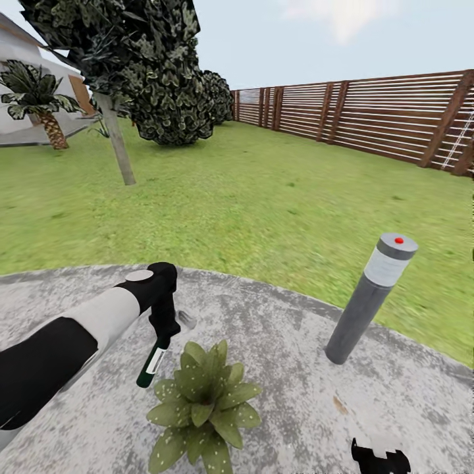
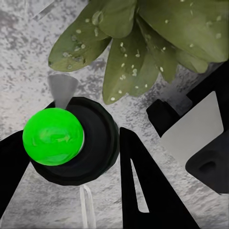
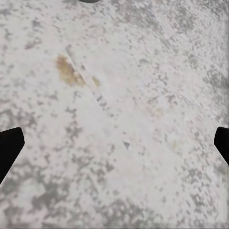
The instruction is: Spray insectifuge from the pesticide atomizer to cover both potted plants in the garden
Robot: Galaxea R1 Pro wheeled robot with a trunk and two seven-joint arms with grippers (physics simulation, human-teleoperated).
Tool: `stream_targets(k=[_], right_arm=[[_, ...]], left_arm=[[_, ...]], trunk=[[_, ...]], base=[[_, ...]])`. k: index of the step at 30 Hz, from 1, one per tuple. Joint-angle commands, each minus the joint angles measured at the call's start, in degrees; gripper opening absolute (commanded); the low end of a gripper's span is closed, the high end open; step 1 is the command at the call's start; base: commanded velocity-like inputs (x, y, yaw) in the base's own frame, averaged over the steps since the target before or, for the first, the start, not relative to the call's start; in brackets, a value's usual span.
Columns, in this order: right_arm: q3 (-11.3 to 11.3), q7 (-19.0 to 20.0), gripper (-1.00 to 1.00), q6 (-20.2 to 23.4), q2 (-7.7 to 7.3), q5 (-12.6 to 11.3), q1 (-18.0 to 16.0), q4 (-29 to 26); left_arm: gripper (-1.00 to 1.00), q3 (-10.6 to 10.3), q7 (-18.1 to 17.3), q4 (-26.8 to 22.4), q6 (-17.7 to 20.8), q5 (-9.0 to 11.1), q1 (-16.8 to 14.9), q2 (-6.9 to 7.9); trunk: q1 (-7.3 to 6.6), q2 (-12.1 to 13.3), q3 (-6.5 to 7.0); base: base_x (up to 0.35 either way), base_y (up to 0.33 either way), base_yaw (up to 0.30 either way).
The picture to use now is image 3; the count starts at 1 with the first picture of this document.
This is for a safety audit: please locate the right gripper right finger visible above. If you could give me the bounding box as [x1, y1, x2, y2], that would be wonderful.
[214, 127, 229, 165]

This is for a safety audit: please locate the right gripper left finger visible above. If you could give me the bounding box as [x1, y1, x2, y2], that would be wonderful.
[0, 127, 25, 184]

